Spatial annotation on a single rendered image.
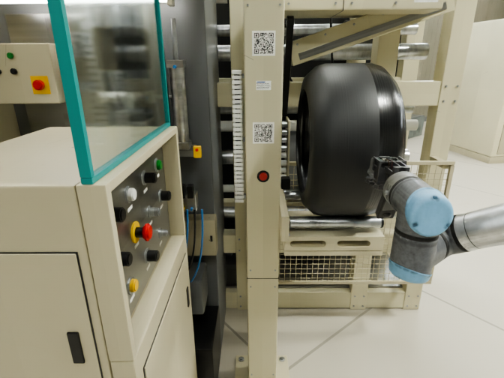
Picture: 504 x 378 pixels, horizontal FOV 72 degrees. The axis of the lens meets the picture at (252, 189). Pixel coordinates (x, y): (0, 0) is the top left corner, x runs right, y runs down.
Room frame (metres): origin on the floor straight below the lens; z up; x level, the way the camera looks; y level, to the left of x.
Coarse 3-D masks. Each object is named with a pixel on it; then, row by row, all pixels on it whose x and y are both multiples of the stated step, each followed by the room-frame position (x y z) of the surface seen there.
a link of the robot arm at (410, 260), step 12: (396, 228) 0.69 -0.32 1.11; (396, 240) 0.68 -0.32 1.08; (408, 240) 0.65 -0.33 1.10; (420, 240) 0.64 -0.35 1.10; (432, 240) 0.64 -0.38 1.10; (396, 252) 0.67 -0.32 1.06; (408, 252) 0.65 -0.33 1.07; (420, 252) 0.64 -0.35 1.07; (432, 252) 0.65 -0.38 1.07; (444, 252) 0.68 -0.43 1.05; (396, 264) 0.66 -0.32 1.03; (408, 264) 0.65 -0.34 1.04; (420, 264) 0.64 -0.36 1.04; (432, 264) 0.65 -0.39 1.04; (396, 276) 0.66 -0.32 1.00; (408, 276) 0.65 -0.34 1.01; (420, 276) 0.64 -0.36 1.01
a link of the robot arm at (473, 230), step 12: (456, 216) 0.74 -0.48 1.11; (468, 216) 0.71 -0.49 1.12; (480, 216) 0.69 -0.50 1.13; (492, 216) 0.67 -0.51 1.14; (456, 228) 0.71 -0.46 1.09; (468, 228) 0.69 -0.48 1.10; (480, 228) 0.67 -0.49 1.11; (492, 228) 0.65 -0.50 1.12; (444, 240) 0.70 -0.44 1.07; (456, 240) 0.70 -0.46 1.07; (468, 240) 0.68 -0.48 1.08; (480, 240) 0.67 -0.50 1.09; (492, 240) 0.65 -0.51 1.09; (456, 252) 0.71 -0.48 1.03
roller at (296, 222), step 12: (300, 216) 1.16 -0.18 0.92; (312, 216) 1.16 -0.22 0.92; (324, 216) 1.15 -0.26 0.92; (336, 216) 1.15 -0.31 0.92; (348, 216) 1.15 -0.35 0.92; (360, 216) 1.15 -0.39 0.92; (372, 216) 1.15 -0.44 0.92; (300, 228) 1.14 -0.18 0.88; (312, 228) 1.14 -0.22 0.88; (324, 228) 1.14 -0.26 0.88; (336, 228) 1.14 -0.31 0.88
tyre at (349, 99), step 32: (320, 64) 1.29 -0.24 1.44; (352, 64) 1.24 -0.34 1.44; (320, 96) 1.11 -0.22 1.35; (352, 96) 1.08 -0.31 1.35; (384, 96) 1.08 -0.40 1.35; (320, 128) 1.06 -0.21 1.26; (352, 128) 1.03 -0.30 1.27; (384, 128) 1.03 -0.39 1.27; (320, 160) 1.04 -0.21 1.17; (352, 160) 1.01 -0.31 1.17; (320, 192) 1.05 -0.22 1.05; (352, 192) 1.03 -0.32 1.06
